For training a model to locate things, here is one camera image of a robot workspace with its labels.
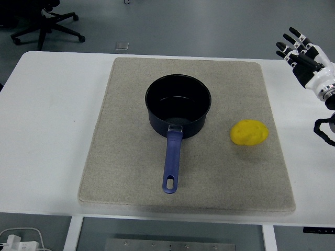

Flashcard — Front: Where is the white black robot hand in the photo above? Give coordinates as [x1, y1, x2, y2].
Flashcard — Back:
[275, 27, 335, 92]

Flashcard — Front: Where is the yellow potato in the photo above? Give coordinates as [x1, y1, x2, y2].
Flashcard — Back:
[229, 119, 270, 146]

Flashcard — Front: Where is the black table control panel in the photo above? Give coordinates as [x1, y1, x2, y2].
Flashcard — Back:
[303, 226, 335, 233]

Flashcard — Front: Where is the white table leg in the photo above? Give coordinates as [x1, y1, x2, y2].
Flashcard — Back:
[63, 216, 84, 251]
[261, 224, 278, 251]

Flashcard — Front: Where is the beige fabric mat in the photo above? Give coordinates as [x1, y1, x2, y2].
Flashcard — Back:
[77, 57, 296, 216]

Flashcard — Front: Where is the grey metal plate with screws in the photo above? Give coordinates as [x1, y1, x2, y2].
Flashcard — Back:
[104, 238, 236, 251]

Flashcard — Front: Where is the black office chair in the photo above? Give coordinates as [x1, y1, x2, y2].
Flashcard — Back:
[0, 0, 86, 52]

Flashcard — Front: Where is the white power strip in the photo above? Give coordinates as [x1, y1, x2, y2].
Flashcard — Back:
[0, 234, 40, 251]

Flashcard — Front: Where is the blue pot with handle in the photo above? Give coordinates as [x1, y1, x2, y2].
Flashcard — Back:
[145, 74, 212, 195]

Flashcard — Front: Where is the white power cable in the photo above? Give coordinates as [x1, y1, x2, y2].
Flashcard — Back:
[0, 227, 53, 251]

